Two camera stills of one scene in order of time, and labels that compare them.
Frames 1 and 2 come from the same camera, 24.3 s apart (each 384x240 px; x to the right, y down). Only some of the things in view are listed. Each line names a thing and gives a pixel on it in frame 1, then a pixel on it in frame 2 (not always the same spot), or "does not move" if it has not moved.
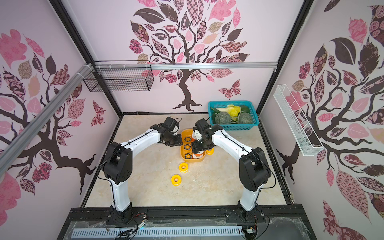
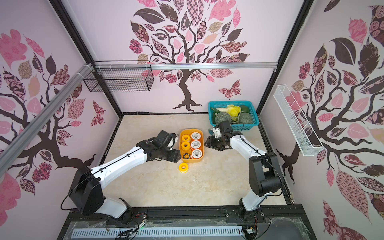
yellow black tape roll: [188, 156] does not move
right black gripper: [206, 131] to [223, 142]
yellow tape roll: [210, 152] to [185, 146]
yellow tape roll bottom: [176, 180] to [185, 138]
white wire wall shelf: [307, 141] does not move
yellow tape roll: [183, 167] does not move
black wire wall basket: [134, 75] does not move
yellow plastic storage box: [186, 150] does not move
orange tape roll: [197, 155] does not move
